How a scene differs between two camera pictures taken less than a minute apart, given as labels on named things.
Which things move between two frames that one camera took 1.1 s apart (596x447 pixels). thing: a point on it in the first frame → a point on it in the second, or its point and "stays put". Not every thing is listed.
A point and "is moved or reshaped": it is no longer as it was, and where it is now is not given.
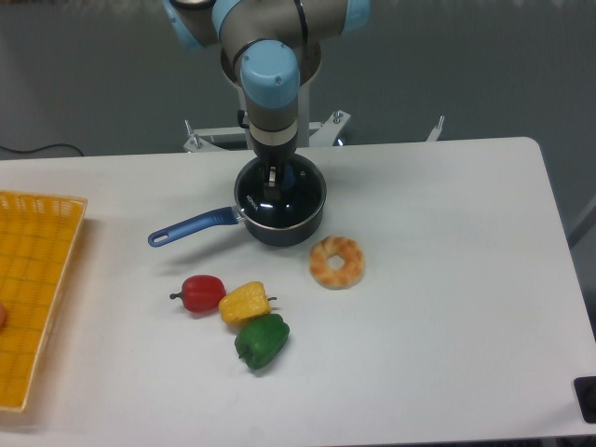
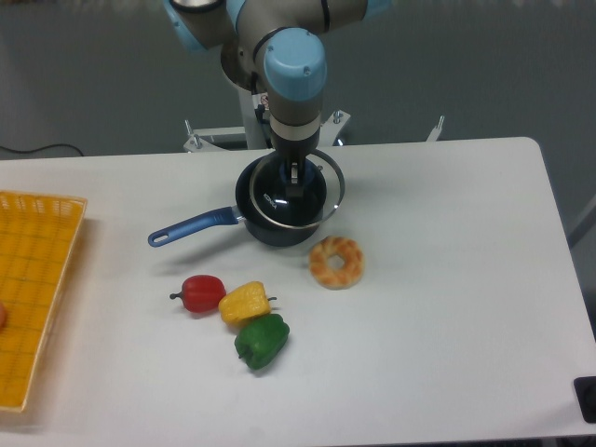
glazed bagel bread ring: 341,277 stays put
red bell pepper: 201,293 stays put
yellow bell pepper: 244,302 stays put
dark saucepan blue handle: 295,219 stays put
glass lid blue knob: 280,196 is moved or reshaped
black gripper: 274,156 → 295,134
